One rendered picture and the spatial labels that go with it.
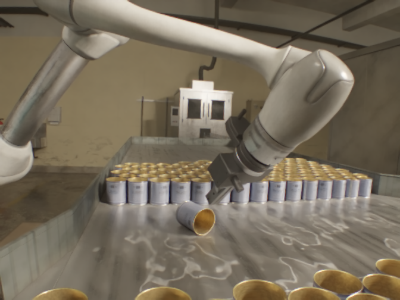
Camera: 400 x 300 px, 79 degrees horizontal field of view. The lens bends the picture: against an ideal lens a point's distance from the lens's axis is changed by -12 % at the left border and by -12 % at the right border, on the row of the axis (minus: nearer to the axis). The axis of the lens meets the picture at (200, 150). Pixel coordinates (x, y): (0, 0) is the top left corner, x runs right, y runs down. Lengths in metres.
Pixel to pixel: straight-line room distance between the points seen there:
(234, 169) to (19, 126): 0.67
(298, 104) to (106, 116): 6.55
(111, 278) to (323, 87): 0.47
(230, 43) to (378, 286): 0.50
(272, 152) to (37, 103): 0.67
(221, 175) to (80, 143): 6.58
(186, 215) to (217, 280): 0.23
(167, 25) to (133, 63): 6.41
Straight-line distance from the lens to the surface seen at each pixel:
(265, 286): 0.40
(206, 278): 0.52
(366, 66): 3.74
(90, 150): 6.98
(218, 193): 0.60
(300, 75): 0.43
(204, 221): 0.73
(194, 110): 5.42
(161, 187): 0.89
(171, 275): 0.52
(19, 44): 7.72
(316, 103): 0.42
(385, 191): 1.37
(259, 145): 0.47
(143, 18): 0.54
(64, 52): 0.81
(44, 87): 0.85
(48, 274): 0.56
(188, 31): 0.55
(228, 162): 0.51
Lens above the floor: 1.36
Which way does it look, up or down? 6 degrees down
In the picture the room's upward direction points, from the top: 3 degrees clockwise
